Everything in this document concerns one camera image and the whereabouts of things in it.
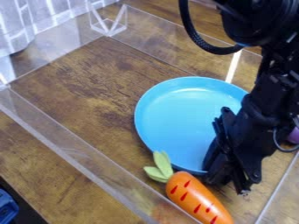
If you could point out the blue object at corner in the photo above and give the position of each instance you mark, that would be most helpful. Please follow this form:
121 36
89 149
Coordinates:
9 207

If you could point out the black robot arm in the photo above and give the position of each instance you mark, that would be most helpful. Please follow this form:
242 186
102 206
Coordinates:
268 23

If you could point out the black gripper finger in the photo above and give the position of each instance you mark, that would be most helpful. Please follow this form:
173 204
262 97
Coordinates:
222 177
210 164

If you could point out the clear acrylic enclosure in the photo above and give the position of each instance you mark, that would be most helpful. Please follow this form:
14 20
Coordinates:
71 154

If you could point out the white patterned curtain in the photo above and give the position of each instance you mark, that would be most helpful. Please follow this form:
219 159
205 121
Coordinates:
25 18

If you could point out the orange toy carrot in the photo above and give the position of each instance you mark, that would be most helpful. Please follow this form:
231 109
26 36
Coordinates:
187 192

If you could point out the blue plastic plate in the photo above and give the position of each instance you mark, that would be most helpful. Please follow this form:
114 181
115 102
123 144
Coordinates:
174 116

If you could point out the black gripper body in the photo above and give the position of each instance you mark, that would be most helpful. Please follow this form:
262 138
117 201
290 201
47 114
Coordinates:
250 136

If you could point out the purple toy eggplant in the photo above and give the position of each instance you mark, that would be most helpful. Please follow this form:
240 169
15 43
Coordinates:
294 136

